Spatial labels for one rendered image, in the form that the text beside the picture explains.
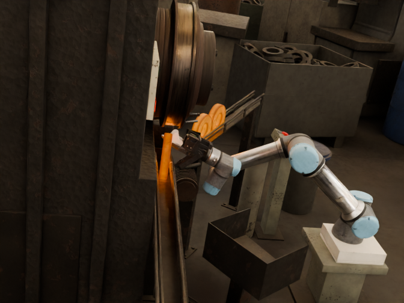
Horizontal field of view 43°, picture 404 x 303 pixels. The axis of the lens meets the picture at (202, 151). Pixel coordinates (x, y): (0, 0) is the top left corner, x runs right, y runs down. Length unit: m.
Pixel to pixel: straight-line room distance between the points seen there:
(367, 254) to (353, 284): 0.20
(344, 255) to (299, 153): 0.57
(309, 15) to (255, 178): 3.34
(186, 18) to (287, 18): 4.48
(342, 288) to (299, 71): 2.09
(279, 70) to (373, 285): 1.89
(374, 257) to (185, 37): 1.37
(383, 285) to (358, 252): 0.56
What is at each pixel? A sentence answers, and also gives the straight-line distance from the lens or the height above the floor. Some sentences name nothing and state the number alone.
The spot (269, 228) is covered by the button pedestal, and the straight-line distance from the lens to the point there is 3.09.
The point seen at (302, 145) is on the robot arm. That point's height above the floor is 0.85.
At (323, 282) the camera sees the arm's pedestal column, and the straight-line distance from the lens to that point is 2.59.
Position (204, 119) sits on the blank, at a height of 0.76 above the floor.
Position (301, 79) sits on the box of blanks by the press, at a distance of 4.25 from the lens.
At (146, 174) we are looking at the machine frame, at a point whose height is 0.87.
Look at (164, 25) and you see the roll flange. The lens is 1.81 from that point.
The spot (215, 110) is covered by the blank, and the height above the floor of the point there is 0.78.
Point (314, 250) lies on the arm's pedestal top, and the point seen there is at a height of 0.29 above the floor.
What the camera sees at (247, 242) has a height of 0.61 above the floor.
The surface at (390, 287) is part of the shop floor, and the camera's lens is 3.02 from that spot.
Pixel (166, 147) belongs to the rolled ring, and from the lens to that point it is 1.97.
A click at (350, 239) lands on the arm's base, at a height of 0.39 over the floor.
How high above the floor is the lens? 1.59
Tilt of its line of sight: 23 degrees down
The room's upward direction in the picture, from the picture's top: 9 degrees clockwise
